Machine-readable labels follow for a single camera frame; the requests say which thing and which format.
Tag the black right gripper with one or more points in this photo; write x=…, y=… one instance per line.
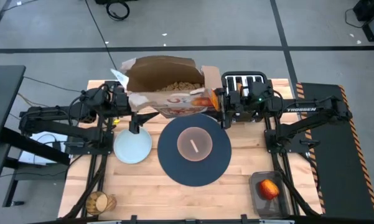
x=236, y=104

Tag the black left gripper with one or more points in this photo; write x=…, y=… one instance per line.
x=121, y=99

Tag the light blue plate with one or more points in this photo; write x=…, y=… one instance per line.
x=132, y=149

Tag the pink bowl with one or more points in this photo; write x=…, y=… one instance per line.
x=186, y=149

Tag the orange pumpkin cereal box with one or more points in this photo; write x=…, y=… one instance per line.
x=161, y=70

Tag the red apple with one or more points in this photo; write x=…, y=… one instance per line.
x=269, y=189

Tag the amber faceted glass tumbler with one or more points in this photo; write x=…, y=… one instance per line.
x=101, y=203

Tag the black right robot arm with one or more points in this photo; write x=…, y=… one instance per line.
x=308, y=119

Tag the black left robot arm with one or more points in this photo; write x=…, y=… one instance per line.
x=59, y=129

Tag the black four-slot toaster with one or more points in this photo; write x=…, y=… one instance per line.
x=255, y=74

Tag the dark blue round placemat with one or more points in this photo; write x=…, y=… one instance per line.
x=171, y=168

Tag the black tray with apple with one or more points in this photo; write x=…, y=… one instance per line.
x=267, y=208

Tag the white paper sheet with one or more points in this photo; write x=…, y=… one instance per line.
x=28, y=157

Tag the black hazard-striped floor mat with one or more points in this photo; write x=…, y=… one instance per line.
x=339, y=174

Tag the black desk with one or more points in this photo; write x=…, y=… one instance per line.
x=3, y=99

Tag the black metal table frame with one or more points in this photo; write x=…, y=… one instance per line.
x=103, y=161

